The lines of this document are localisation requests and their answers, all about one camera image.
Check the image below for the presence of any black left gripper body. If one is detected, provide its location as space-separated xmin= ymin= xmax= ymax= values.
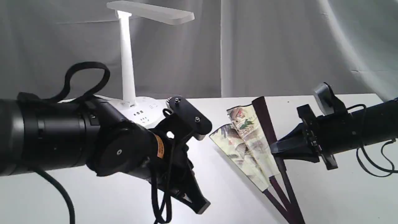
xmin=137 ymin=125 xmax=196 ymax=199

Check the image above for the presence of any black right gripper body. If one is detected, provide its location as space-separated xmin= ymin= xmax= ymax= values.
xmin=297 ymin=104 xmax=345 ymax=170

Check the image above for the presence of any painted folding paper fan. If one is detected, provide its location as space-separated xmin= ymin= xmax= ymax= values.
xmin=210 ymin=96 xmax=305 ymax=224

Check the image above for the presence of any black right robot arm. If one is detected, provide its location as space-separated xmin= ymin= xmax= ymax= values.
xmin=270 ymin=99 xmax=398 ymax=170

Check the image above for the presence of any white desk lamp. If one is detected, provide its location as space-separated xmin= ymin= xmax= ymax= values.
xmin=102 ymin=0 xmax=195 ymax=127

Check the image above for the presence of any grey backdrop curtain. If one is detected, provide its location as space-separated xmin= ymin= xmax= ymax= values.
xmin=0 ymin=0 xmax=398 ymax=100

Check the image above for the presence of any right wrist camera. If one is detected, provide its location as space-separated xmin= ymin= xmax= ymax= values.
xmin=313 ymin=82 xmax=347 ymax=116

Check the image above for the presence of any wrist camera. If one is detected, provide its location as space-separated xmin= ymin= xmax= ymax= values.
xmin=155 ymin=96 xmax=213 ymax=144
xmin=313 ymin=82 xmax=347 ymax=116

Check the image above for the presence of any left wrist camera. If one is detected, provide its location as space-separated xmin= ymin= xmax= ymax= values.
xmin=155 ymin=96 xmax=213 ymax=144

